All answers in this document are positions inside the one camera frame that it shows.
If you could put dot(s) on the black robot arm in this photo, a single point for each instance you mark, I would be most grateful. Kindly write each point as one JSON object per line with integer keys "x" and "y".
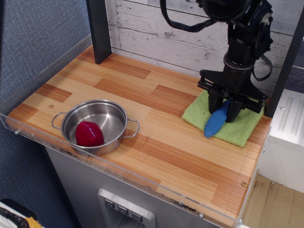
{"x": 249, "y": 23}

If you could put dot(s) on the black right vertical post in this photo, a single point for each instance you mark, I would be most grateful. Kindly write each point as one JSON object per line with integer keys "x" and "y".
{"x": 287, "y": 66}

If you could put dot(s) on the small steel pot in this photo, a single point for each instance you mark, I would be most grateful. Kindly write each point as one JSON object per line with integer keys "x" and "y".
{"x": 111, "y": 118}

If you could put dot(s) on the green cloth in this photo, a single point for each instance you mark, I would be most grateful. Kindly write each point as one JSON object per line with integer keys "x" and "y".
{"x": 236, "y": 132}

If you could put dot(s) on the red toy pepper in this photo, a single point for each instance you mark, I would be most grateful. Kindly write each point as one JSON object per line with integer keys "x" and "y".
{"x": 89, "y": 134}

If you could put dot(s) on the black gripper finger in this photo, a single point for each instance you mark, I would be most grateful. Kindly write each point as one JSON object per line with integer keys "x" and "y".
{"x": 233, "y": 110}
{"x": 215, "y": 100}

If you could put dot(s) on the white side cabinet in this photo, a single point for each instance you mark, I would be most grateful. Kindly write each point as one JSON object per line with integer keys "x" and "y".
{"x": 282, "y": 158}

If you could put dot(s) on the grey toy fridge cabinet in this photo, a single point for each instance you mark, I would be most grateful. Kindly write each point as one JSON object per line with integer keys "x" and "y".
{"x": 82, "y": 182}

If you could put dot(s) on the silver dispenser panel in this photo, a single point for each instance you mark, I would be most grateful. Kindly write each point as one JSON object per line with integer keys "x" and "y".
{"x": 119, "y": 212}

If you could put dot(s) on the yellow tape object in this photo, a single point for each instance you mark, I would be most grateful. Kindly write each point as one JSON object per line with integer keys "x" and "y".
{"x": 33, "y": 223}

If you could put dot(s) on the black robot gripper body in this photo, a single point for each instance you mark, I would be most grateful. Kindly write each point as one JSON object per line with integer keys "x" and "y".
{"x": 234, "y": 84}

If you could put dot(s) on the clear acrylic guard rail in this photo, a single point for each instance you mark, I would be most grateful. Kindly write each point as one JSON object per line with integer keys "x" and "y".
{"x": 169, "y": 158}

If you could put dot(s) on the blue handled metal spoon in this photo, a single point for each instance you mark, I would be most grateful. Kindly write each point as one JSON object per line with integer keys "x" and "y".
{"x": 216, "y": 120}

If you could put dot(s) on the black left vertical post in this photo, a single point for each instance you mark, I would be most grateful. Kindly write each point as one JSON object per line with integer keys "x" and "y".
{"x": 98, "y": 22}

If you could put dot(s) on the black vertical post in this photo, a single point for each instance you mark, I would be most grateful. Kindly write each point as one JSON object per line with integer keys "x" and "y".
{"x": 98, "y": 22}
{"x": 287, "y": 66}

